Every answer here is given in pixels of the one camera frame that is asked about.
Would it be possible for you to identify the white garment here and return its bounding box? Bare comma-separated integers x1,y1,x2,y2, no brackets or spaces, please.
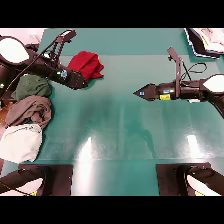
192,27,224,54
0,123,44,165

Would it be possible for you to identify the black cable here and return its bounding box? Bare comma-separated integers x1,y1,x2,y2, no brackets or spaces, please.
182,61,208,82

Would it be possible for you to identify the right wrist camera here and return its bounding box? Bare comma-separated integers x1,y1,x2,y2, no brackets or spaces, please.
167,46,185,99

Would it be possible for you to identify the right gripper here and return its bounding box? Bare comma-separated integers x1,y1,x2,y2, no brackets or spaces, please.
154,81,178,102

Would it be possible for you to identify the black garment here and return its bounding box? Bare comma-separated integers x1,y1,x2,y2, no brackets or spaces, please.
184,27,224,60

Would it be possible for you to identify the green garment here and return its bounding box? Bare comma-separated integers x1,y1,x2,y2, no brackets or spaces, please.
11,73,53,102

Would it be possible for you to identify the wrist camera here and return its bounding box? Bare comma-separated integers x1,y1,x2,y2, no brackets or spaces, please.
42,29,78,63
167,46,185,99

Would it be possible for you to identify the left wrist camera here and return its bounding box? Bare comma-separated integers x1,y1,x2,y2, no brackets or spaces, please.
42,29,78,63

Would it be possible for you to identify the brown garment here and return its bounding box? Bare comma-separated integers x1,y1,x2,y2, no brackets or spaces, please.
4,95,53,130

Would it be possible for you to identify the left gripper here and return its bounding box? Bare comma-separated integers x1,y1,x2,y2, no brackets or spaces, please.
54,67,89,91

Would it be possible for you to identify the red T-shirt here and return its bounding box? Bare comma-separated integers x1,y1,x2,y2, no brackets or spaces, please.
67,50,105,83

